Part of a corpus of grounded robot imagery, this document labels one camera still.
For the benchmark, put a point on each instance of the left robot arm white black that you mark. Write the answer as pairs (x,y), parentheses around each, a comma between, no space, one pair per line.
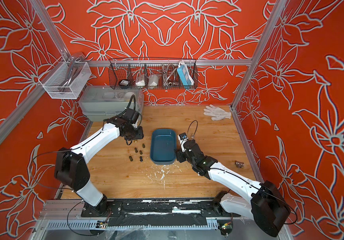
(71,167)

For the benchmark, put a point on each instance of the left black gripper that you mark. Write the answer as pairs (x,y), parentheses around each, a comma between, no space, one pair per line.
(140,135)

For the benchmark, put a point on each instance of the grey lidded storage container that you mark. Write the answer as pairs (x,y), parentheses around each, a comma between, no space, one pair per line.
(99,103)

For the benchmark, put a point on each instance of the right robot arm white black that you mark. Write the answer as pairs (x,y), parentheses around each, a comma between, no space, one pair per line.
(262,202)

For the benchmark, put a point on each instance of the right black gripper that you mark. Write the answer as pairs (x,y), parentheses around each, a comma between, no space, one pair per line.
(179,155)

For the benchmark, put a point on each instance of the clear plastic wall bin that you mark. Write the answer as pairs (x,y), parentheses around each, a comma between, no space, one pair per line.
(68,78)

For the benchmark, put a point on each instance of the white work glove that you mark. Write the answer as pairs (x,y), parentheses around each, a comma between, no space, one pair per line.
(216,113)

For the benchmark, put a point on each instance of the light blue box in basket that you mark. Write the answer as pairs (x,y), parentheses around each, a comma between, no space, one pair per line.
(185,77)

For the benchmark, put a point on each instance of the teal plastic storage box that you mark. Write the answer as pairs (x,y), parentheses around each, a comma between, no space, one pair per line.
(163,146)

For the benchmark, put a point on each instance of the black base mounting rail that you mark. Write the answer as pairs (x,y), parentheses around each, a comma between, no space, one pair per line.
(185,212)

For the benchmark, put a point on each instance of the black wire wall basket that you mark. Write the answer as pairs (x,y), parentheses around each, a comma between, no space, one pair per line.
(149,73)

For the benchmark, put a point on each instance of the small metal clamp on table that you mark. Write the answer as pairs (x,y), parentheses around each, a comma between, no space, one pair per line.
(239,164)

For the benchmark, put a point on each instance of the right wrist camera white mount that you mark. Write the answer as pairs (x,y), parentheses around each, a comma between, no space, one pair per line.
(182,139)

